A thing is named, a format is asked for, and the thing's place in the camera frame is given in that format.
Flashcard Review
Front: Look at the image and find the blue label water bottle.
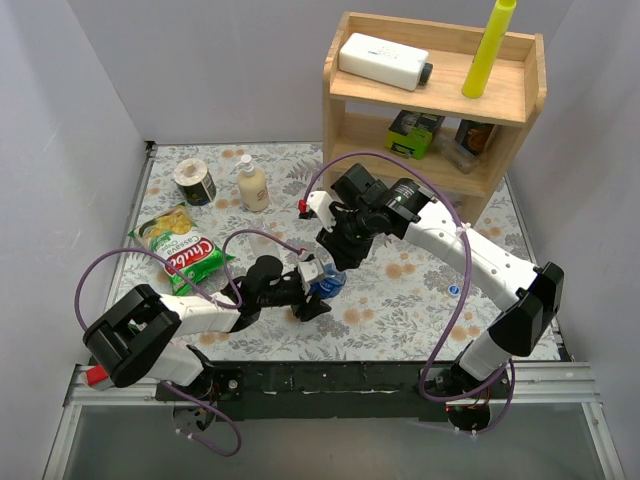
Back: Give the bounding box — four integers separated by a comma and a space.
310, 264, 347, 301

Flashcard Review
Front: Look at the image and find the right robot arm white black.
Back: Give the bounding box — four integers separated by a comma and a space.
299, 164, 565, 398

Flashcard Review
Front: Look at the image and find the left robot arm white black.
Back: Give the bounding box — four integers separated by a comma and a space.
83, 255, 331, 400

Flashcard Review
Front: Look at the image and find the clear empty plastic bottle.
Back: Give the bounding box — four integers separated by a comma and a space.
248, 216, 280, 258

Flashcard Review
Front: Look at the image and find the beige pump soap bottle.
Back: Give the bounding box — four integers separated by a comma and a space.
236, 154, 269, 212

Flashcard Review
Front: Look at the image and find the clear bottle on shelf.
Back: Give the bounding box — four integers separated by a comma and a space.
438, 136, 479, 174

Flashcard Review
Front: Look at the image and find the floral patterned table mat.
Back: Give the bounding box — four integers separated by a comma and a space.
107, 142, 561, 362

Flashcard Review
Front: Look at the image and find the green black small box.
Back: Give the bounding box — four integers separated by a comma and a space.
385, 110, 445, 160

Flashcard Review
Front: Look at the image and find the green Chuba cassava chips bag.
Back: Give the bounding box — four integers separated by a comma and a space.
129, 202, 234, 296

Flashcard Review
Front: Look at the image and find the black orange small box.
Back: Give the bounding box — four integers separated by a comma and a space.
454, 119, 495, 156

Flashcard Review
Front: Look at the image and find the wooden two-tier shelf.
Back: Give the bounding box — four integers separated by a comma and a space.
323, 12, 547, 223

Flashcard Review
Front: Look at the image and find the white rectangular plastic jug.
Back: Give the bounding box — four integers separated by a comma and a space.
338, 33, 433, 91

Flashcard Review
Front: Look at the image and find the red white small carton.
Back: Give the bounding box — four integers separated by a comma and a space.
80, 365, 114, 391

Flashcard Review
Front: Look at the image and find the yellow plastic tube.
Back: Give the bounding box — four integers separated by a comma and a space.
461, 0, 517, 99

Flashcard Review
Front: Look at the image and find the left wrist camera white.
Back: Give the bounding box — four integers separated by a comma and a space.
297, 252, 325, 285

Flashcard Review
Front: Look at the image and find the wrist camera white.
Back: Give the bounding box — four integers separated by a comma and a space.
298, 191, 336, 232
297, 252, 325, 285

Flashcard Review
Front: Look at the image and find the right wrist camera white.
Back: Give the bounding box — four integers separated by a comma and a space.
298, 191, 336, 232

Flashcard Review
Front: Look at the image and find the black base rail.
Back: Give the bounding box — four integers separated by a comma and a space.
154, 358, 511, 424

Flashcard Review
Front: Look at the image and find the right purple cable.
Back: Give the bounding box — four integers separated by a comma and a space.
302, 151, 516, 435

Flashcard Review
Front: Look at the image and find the purple cable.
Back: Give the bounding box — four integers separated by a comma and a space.
302, 151, 516, 435
73, 228, 309, 457

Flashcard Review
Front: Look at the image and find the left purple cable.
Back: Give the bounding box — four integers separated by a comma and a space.
73, 228, 309, 457

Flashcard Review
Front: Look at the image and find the aluminium frame rail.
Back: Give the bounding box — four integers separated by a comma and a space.
63, 362, 602, 407

